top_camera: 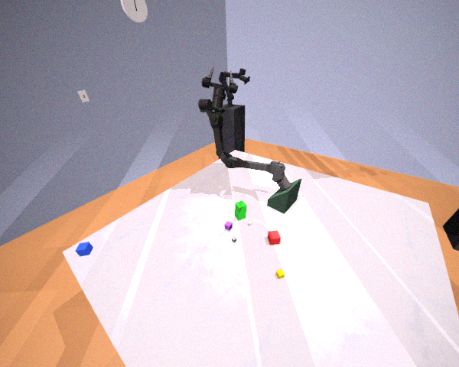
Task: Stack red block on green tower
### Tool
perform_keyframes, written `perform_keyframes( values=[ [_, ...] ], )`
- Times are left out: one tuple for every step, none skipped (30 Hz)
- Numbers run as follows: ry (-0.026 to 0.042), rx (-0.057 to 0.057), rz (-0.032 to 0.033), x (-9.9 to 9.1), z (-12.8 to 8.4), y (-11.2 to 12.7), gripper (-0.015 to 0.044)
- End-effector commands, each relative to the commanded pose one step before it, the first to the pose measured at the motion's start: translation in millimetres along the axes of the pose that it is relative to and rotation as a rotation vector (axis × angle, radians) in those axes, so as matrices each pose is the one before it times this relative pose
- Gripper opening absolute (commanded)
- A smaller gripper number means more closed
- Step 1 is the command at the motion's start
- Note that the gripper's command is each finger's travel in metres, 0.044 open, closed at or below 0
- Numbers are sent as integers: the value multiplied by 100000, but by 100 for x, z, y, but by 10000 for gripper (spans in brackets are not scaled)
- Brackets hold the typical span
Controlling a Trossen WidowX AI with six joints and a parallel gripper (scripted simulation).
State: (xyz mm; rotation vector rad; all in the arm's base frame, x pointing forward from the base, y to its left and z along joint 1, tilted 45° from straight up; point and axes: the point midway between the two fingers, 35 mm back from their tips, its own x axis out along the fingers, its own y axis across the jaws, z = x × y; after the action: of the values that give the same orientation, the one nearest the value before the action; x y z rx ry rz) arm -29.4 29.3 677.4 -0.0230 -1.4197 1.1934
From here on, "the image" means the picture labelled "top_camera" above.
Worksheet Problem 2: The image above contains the purple block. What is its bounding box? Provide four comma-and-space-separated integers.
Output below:
224, 221, 233, 231

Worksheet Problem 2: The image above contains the red block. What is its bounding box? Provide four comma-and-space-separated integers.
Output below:
268, 231, 281, 245

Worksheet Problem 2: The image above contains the small blue block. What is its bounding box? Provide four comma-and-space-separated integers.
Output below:
75, 242, 93, 257

